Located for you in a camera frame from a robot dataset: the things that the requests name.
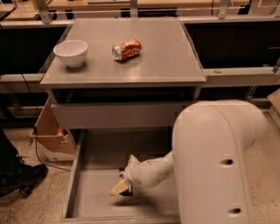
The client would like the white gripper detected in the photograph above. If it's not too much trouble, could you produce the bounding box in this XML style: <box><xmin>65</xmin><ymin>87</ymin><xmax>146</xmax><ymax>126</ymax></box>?
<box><xmin>110</xmin><ymin>155</ymin><xmax>141</xmax><ymax>196</ymax></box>

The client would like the dark chocolate rxbar wrapper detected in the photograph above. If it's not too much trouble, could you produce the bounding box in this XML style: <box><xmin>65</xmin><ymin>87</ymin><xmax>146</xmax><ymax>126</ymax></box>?
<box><xmin>118</xmin><ymin>168</ymin><xmax>134</xmax><ymax>197</ymax></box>

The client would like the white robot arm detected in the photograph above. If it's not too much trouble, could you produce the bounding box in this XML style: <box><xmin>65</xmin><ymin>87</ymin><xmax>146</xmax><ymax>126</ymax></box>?
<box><xmin>110</xmin><ymin>100</ymin><xmax>267</xmax><ymax>224</ymax></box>

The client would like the open grey middle drawer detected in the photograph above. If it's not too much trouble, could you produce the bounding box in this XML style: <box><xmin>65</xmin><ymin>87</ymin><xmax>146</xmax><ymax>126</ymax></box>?
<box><xmin>61</xmin><ymin>128</ymin><xmax>180</xmax><ymax>224</ymax></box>

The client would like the closed grey top drawer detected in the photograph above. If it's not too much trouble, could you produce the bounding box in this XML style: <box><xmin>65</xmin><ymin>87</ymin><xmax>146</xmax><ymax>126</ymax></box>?
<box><xmin>51</xmin><ymin>101</ymin><xmax>189</xmax><ymax>129</ymax></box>

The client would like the grey drawer cabinet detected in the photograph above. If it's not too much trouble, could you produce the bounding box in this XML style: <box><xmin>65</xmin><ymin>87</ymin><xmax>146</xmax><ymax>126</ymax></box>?
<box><xmin>41</xmin><ymin>18</ymin><xmax>206</xmax><ymax>224</ymax></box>

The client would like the brown cardboard box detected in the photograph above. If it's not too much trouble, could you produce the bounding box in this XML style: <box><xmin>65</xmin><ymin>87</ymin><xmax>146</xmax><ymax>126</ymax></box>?
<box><xmin>31</xmin><ymin>99</ymin><xmax>75</xmax><ymax>161</ymax></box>

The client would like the black shoe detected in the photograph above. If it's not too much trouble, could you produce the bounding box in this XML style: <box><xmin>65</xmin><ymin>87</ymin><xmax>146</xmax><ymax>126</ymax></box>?
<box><xmin>0</xmin><ymin>157</ymin><xmax>48</xmax><ymax>198</ymax></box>

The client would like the crushed orange soda can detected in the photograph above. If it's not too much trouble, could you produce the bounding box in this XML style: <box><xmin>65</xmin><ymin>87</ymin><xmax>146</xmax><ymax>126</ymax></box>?
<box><xmin>112</xmin><ymin>38</ymin><xmax>142</xmax><ymax>61</ymax></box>

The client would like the white ceramic bowl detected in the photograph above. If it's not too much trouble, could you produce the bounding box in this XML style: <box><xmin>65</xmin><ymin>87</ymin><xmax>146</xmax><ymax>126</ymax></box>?
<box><xmin>53</xmin><ymin>39</ymin><xmax>88</xmax><ymax>67</ymax></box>

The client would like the black cable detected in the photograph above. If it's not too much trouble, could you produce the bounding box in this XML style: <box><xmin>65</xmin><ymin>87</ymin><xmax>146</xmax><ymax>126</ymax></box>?
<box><xmin>21</xmin><ymin>73</ymin><xmax>73</xmax><ymax>172</ymax></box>

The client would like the grey metal rail frame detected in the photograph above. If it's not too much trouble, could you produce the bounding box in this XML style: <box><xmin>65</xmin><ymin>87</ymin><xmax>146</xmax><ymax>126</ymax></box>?
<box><xmin>1</xmin><ymin>17</ymin><xmax>279</xmax><ymax>94</ymax></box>

